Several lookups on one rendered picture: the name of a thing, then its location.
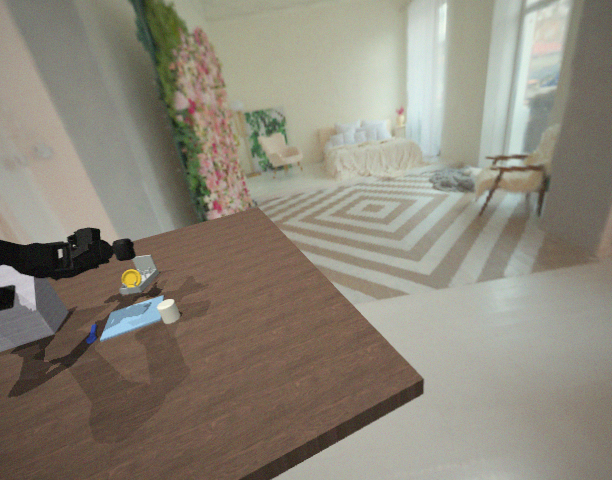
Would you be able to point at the white cylinder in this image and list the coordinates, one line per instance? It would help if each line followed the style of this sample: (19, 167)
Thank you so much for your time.
(169, 311)

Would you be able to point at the yellow plate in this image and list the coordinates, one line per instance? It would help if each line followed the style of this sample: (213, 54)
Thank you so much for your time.
(129, 276)

